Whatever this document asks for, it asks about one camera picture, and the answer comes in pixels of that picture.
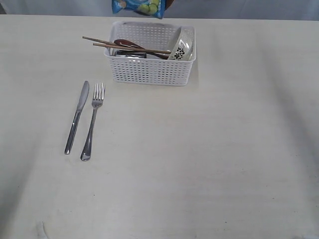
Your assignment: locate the silver fork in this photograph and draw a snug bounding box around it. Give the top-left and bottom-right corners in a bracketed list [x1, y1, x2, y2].
[80, 83, 105, 161]

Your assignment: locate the silver table knife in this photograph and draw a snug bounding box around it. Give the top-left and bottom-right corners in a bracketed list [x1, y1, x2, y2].
[64, 81, 89, 155]

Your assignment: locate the dark red wooden spoon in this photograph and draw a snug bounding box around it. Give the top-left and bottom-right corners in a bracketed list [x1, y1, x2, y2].
[114, 39, 168, 60]

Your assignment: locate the wooden chopstick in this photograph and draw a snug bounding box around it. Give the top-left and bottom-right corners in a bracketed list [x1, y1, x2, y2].
[93, 43, 171, 54]
[82, 36, 172, 54]

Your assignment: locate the blue chips bag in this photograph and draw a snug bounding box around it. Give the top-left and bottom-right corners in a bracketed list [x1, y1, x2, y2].
[112, 0, 166, 19]

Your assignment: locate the brown round wooden plate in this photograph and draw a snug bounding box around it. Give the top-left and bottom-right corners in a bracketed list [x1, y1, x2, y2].
[165, 0, 174, 10]

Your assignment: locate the white perforated plastic basket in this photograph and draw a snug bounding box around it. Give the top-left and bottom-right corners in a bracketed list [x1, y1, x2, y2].
[104, 21, 196, 86]

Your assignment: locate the shiny metal cup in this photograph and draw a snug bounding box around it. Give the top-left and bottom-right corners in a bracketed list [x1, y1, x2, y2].
[112, 50, 147, 59]

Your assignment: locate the white patterned ceramic bowl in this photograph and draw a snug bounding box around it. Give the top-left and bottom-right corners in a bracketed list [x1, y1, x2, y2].
[166, 26, 194, 61]

